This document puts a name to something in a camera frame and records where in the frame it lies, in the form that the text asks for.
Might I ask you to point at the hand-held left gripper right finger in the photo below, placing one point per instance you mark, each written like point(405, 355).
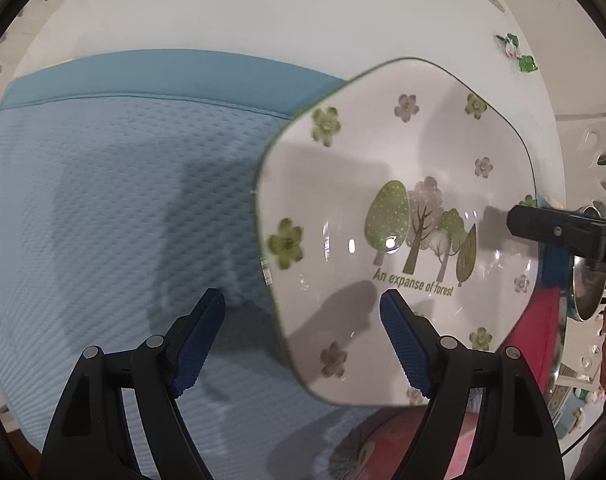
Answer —
point(408, 345)

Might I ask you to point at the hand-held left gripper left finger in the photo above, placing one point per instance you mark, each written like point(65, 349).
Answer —
point(198, 345)

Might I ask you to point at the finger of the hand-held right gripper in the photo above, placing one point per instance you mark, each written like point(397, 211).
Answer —
point(538, 225)

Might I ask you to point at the blue steel bowl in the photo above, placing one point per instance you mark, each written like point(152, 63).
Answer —
point(553, 270)

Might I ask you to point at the pink cartoon bowl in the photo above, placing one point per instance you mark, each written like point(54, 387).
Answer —
point(383, 445)

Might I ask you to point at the red steel bowl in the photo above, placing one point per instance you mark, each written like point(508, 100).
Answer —
point(543, 330)

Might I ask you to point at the large hexagonal tree plate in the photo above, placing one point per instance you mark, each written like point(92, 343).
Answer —
point(433, 150)

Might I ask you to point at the white chair oval cutouts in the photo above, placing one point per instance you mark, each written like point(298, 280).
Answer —
point(575, 170)

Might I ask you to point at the blue textured mat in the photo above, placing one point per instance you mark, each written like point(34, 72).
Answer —
point(108, 185)

